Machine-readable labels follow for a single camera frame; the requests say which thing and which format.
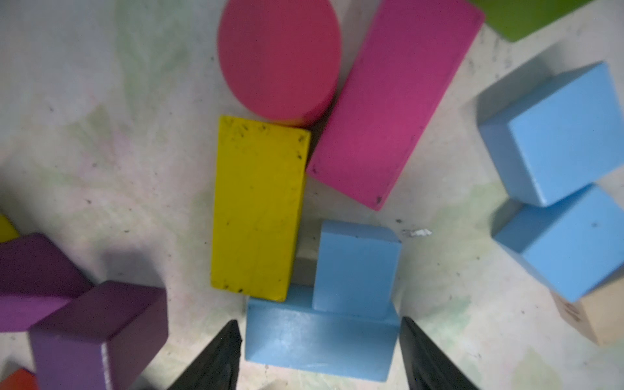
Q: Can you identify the magenta block right cluster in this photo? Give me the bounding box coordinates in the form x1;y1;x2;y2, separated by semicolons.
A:
306;0;485;211

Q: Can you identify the blue cube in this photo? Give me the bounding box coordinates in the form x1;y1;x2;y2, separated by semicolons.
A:
478;62;623;207
492;184;623;302

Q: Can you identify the blue cube right upper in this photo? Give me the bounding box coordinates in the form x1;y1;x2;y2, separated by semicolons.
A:
478;62;623;207

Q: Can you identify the small blue block right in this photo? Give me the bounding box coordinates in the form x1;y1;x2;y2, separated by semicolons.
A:
312;220;401;319

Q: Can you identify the purple wedge block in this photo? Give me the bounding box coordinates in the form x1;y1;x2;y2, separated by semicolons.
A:
1;233;94;333

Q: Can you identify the green cube block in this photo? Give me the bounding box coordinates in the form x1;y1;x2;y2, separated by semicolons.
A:
471;0;590;42

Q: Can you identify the light wood block right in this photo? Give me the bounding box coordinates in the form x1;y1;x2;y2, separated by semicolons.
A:
551;276;623;346

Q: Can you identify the yellow block right cluster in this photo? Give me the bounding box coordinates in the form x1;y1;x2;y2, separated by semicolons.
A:
211;115;311;302

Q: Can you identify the small purple cube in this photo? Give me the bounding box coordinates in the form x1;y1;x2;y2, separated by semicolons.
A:
29;280;168;389

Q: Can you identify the red cube block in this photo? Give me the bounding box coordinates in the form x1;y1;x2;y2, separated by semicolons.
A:
0;368;39;390

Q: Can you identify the pink cylinder block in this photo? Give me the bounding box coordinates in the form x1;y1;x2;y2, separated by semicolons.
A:
217;0;342;126

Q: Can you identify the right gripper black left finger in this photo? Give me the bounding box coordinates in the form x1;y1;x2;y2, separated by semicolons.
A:
169;319;242;389

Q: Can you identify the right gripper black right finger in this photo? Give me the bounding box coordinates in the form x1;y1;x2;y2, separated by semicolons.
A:
399;316;478;390

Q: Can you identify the blue cube right lower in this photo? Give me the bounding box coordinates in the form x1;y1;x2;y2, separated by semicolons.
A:
492;184;623;302

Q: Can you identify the blue long block right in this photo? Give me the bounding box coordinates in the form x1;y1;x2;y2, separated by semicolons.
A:
245;285;401;382

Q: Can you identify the yellow block near tub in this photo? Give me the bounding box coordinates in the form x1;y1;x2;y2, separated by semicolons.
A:
0;214;20;243

